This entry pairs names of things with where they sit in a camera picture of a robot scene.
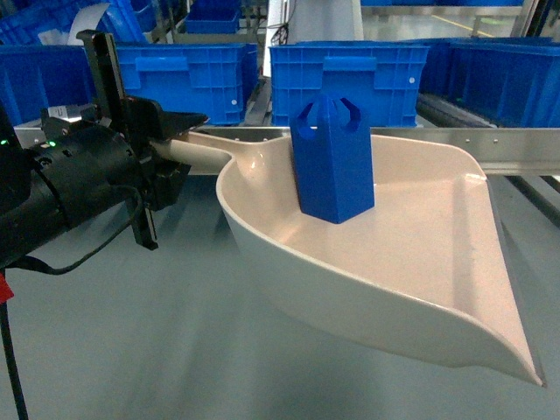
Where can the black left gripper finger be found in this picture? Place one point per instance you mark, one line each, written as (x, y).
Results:
(160, 188)

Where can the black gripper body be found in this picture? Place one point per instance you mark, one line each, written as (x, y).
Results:
(77, 177)

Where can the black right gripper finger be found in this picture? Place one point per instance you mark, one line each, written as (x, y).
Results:
(139, 119)

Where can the blue plastic part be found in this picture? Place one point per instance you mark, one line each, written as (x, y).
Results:
(332, 151)

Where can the beige plastic dustpan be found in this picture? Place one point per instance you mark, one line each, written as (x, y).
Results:
(422, 274)

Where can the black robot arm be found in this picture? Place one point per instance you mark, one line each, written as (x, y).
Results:
(17, 244)

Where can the steel shelf rack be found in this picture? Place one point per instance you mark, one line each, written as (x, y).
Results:
(499, 151)

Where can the blue bin centre left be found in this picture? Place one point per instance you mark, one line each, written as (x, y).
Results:
(212, 79)

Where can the blue bin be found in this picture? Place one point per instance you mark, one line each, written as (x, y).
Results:
(36, 77)
(380, 77)
(512, 82)
(212, 79)

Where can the blue bin far left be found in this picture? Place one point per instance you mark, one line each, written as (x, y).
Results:
(36, 77)

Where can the blue bin centre right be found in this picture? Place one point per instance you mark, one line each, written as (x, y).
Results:
(380, 77)

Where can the blue bin far right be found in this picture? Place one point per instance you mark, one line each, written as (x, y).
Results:
(512, 82)

